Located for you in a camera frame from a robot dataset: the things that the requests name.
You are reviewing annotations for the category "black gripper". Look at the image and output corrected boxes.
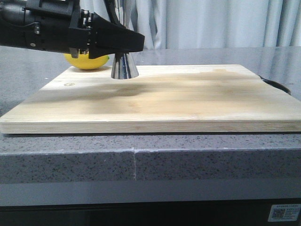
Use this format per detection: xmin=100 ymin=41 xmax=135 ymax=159
xmin=0 ymin=0 xmax=145 ymax=59

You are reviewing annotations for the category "steel double jigger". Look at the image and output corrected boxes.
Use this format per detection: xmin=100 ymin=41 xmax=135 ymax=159
xmin=111 ymin=0 xmax=139 ymax=80

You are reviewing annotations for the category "yellow lemon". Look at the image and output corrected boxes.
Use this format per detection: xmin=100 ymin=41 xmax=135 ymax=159
xmin=63 ymin=54 xmax=110 ymax=70

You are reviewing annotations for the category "grey curtain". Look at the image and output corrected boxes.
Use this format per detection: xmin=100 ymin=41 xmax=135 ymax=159
xmin=77 ymin=0 xmax=301 ymax=50

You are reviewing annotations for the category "wooden cutting board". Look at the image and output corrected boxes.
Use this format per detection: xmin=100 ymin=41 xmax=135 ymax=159
xmin=0 ymin=65 xmax=301 ymax=134

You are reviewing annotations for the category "white QR code sticker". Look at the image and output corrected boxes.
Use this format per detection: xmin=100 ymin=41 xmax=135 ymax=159
xmin=268 ymin=204 xmax=301 ymax=222

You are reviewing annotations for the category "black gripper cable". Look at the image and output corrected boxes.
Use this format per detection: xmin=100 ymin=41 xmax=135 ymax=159
xmin=103 ymin=0 xmax=125 ymax=28

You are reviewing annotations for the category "black board handle strap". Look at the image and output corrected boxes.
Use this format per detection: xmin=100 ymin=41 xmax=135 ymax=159
xmin=258 ymin=75 xmax=291 ymax=95

